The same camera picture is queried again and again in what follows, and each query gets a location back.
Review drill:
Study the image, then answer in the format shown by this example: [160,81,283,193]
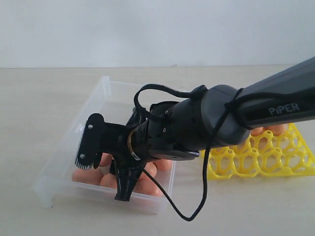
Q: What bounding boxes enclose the yellow plastic egg tray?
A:
[207,123,315,180]

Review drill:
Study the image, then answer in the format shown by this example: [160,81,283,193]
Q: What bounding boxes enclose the clear plastic bin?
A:
[33,76,169,214]

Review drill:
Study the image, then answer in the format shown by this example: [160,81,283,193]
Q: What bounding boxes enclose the brown egg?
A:
[267,124,288,136]
[99,153,113,167]
[251,127,265,136]
[142,162,157,180]
[71,169,103,185]
[99,173,117,189]
[134,179,162,197]
[154,159,173,171]

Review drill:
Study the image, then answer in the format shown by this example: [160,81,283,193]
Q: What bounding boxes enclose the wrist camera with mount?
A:
[75,113,126,170]

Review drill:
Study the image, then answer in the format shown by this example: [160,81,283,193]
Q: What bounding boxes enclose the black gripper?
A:
[109,109,154,202]

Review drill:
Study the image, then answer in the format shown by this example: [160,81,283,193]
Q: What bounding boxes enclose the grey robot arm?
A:
[113,59,315,202]

